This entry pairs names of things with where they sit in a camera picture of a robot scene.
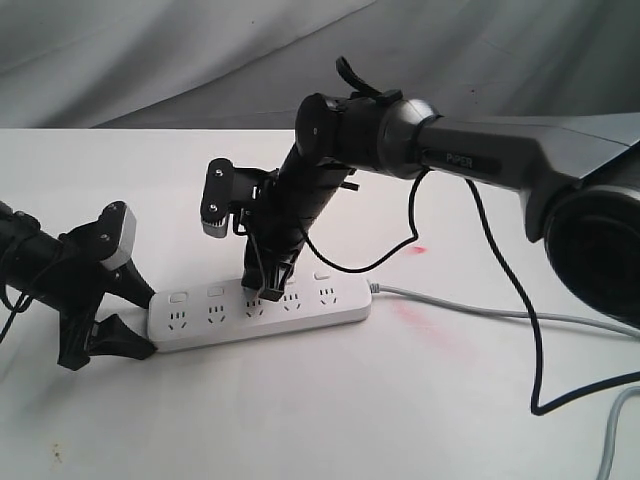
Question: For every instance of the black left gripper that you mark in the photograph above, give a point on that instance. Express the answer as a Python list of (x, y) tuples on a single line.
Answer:
[(81, 282)]

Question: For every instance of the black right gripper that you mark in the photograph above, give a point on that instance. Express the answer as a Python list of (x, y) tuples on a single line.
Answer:
[(283, 204)]

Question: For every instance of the white five-outlet power strip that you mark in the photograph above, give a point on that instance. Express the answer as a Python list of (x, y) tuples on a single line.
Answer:
[(225, 312)]

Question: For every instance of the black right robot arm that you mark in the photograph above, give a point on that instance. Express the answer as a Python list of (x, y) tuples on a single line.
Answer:
[(577, 179)]

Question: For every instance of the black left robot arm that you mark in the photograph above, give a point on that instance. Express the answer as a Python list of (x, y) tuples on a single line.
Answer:
[(28, 255)]

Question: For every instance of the grey backdrop cloth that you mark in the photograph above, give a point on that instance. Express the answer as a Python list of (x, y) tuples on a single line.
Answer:
[(248, 64)]

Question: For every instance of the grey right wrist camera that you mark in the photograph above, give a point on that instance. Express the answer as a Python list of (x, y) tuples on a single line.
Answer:
[(218, 194)]

